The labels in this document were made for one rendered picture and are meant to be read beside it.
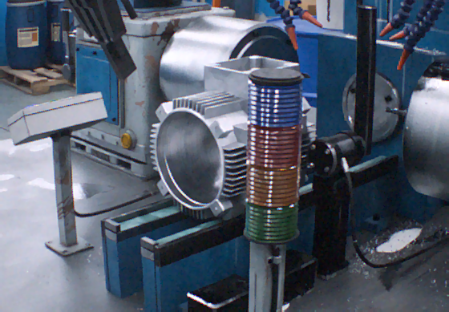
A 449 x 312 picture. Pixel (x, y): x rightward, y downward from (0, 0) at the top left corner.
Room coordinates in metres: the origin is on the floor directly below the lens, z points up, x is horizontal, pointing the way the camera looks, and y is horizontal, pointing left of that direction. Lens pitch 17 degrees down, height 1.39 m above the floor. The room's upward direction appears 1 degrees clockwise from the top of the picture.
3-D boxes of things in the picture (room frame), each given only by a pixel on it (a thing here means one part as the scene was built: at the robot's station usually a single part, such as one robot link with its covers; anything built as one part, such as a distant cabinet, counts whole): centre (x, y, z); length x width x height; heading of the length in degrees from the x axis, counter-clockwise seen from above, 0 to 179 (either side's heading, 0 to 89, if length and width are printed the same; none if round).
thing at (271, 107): (0.82, -0.05, 1.19); 0.06 x 0.06 x 0.04
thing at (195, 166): (1.20, -0.01, 1.01); 0.20 x 0.19 x 0.19; 135
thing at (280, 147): (0.82, -0.05, 1.14); 0.06 x 0.06 x 0.04
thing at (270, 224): (0.82, -0.05, 1.05); 0.06 x 0.06 x 0.04
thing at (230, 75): (1.23, -0.03, 1.11); 0.12 x 0.11 x 0.07; 135
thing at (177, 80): (1.66, 0.03, 1.04); 0.37 x 0.25 x 0.25; 45
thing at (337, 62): (1.52, -0.33, 0.97); 0.30 x 0.11 x 0.34; 45
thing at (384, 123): (1.48, -0.28, 1.01); 0.15 x 0.02 x 0.15; 45
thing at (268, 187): (0.82, -0.05, 1.10); 0.06 x 0.06 x 0.04
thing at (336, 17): (3.59, -0.49, 0.99); 0.24 x 0.22 x 0.24; 44
